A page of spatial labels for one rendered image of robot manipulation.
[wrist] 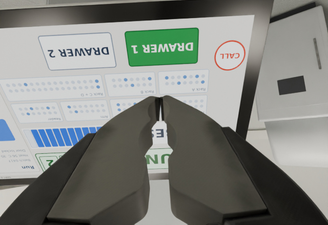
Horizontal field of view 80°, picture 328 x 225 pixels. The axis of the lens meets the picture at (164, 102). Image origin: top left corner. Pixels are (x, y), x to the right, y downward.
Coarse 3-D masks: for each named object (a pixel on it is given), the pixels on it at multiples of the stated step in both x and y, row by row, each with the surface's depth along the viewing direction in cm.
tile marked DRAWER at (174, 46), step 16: (128, 32) 25; (144, 32) 25; (160, 32) 25; (176, 32) 25; (192, 32) 25; (128, 48) 26; (144, 48) 26; (160, 48) 26; (176, 48) 26; (192, 48) 26; (128, 64) 27; (144, 64) 27; (160, 64) 27; (176, 64) 27
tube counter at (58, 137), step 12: (24, 132) 32; (36, 132) 32; (48, 132) 32; (60, 132) 32; (72, 132) 32; (84, 132) 32; (36, 144) 34; (48, 144) 34; (60, 144) 34; (72, 144) 34
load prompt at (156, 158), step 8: (56, 152) 34; (64, 152) 34; (152, 152) 35; (160, 152) 35; (168, 152) 35; (40, 160) 35; (48, 160) 35; (56, 160) 35; (152, 160) 36; (160, 160) 36; (152, 168) 37; (160, 168) 37
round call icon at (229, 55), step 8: (216, 40) 25; (224, 40) 25; (232, 40) 25; (240, 40) 25; (248, 40) 25; (216, 48) 26; (224, 48) 26; (232, 48) 26; (240, 48) 26; (216, 56) 26; (224, 56) 26; (232, 56) 26; (240, 56) 26; (216, 64) 27; (224, 64) 27; (232, 64) 27; (240, 64) 27
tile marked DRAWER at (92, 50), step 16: (96, 32) 25; (48, 48) 26; (64, 48) 26; (80, 48) 26; (96, 48) 26; (112, 48) 26; (48, 64) 27; (64, 64) 27; (80, 64) 27; (96, 64) 27; (112, 64) 27
